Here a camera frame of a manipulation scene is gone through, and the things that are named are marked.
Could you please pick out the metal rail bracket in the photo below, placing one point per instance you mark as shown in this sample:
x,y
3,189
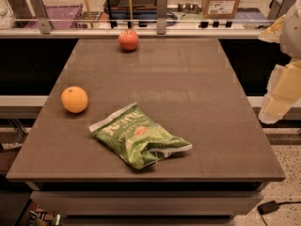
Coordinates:
x,y
41,15
279,8
161,16

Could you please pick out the red apple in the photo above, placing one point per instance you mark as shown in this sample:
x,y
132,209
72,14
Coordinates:
x,y
128,40

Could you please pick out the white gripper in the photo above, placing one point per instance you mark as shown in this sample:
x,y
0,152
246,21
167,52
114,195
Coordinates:
x,y
292,37

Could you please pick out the orange fruit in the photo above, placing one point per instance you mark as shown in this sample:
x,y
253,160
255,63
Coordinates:
x,y
74,99

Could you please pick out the black power adapter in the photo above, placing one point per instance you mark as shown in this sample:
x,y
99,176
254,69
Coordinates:
x,y
268,207

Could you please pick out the left metal rail bracket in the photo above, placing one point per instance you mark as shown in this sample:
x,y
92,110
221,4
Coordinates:
x,y
41,15

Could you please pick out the right metal rail bracket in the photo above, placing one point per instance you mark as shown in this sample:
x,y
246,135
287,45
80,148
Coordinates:
x,y
279,8

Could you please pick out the purple plastic crate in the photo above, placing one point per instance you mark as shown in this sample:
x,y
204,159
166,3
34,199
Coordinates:
x,y
60,17

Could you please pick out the middle metal rail bracket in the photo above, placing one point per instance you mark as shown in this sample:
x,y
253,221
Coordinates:
x,y
161,16

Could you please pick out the grey table drawer base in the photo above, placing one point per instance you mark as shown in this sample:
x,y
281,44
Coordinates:
x,y
146,208

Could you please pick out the green jalapeno chip bag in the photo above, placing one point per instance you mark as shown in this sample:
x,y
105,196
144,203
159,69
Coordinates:
x,y
136,138

